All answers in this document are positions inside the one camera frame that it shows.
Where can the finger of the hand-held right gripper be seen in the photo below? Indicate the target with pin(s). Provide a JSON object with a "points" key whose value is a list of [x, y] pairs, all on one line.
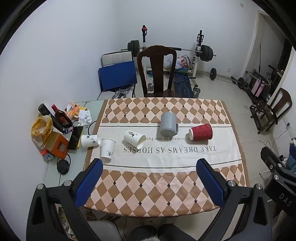
{"points": [[269, 156]]}

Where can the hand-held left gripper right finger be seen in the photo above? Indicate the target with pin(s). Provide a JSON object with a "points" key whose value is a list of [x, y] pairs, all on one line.
{"points": [[210, 182]]}

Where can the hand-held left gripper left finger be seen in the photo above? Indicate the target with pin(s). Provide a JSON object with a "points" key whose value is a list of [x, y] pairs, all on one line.
{"points": [[90, 179]]}

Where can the white paper cup grey print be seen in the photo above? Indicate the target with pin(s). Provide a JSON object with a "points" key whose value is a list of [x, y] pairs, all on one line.
{"points": [[108, 149], [89, 140]]}

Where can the red ribbed paper cup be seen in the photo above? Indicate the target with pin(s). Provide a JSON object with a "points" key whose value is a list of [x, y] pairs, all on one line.
{"points": [[201, 132]]}

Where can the white paper cup black brushstroke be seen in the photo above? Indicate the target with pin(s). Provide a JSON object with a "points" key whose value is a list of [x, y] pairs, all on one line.
{"points": [[131, 138]]}

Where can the blue cloth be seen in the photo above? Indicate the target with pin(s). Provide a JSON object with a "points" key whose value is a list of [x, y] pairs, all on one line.
{"points": [[293, 157]]}

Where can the black smartphone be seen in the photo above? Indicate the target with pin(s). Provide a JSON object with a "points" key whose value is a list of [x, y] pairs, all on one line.
{"points": [[75, 138]]}

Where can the brown checkered tablecloth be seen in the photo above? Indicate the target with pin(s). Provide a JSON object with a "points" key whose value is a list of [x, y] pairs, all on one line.
{"points": [[161, 183]]}

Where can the orange cardboard box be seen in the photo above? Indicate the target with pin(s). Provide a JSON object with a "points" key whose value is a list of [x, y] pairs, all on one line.
{"points": [[56, 144]]}

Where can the small red and blue box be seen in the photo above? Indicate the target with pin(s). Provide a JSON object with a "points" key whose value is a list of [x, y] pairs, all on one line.
{"points": [[47, 155]]}

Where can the grey chair seat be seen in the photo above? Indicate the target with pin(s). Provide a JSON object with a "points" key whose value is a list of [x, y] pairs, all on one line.
{"points": [[104, 231]]}

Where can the brown wooden chair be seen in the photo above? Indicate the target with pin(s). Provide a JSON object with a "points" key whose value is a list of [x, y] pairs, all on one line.
{"points": [[284, 99]]}

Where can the person's legs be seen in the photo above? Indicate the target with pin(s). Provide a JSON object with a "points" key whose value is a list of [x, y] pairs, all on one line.
{"points": [[175, 233]]}

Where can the crumpled white paper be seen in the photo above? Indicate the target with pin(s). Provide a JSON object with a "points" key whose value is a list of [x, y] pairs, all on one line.
{"points": [[84, 117]]}

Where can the brown liquor bottle red cap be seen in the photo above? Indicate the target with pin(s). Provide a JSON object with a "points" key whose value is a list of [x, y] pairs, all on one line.
{"points": [[63, 118]]}

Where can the black exercise machine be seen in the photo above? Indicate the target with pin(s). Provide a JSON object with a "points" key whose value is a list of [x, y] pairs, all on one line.
{"points": [[251, 89]]}

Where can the orange plastic wrapper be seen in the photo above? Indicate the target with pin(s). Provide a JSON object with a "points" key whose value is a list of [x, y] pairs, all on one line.
{"points": [[75, 111]]}

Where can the yellow plastic bag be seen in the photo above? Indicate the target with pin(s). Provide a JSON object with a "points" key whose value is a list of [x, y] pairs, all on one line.
{"points": [[40, 129]]}

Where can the grey mug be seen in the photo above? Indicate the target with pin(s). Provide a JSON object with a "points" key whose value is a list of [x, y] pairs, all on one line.
{"points": [[167, 122]]}

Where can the black cylindrical tube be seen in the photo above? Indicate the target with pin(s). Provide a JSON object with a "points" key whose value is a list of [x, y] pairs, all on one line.
{"points": [[44, 109]]}

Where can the silver weight plates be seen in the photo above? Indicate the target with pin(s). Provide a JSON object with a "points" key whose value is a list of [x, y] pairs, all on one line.
{"points": [[120, 93]]}

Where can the chrome dumbbell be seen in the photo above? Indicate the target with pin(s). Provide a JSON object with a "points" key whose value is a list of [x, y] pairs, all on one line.
{"points": [[150, 88], [196, 91]]}

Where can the short barbell with black plates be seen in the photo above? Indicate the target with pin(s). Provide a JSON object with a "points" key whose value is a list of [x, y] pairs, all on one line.
{"points": [[212, 73]]}

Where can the blue board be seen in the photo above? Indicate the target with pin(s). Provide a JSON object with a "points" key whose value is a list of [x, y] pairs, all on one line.
{"points": [[118, 76]]}

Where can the white squat rack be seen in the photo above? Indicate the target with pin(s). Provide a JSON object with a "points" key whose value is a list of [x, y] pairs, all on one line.
{"points": [[197, 66]]}

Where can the long barbell with black plates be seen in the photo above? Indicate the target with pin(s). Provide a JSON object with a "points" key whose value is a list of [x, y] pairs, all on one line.
{"points": [[205, 53]]}

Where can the white plastic bag red print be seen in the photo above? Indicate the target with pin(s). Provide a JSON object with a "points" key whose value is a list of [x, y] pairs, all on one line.
{"points": [[182, 62]]}

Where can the dark wooden dining chair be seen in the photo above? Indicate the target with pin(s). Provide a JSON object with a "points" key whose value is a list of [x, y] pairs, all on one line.
{"points": [[157, 69]]}

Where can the white padded chair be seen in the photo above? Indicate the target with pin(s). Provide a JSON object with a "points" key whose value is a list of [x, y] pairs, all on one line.
{"points": [[115, 57]]}

